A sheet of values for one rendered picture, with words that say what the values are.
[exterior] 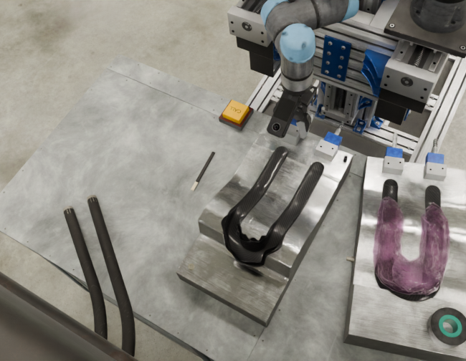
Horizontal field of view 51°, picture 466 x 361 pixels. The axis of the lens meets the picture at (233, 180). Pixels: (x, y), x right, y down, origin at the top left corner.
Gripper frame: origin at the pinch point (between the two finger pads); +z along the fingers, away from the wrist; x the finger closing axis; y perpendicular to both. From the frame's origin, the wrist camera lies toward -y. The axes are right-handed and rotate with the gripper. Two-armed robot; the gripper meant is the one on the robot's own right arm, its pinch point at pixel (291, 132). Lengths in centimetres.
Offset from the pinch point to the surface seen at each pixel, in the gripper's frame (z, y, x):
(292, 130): -1.9, -0.1, -0.3
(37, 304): -94, -69, -21
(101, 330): 1, -69, 15
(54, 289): 90, -65, 81
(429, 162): 3.6, 10.3, -36.1
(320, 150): -1.2, -2.2, -9.6
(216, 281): 4.4, -45.2, -2.0
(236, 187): 1.0, -21.2, 5.6
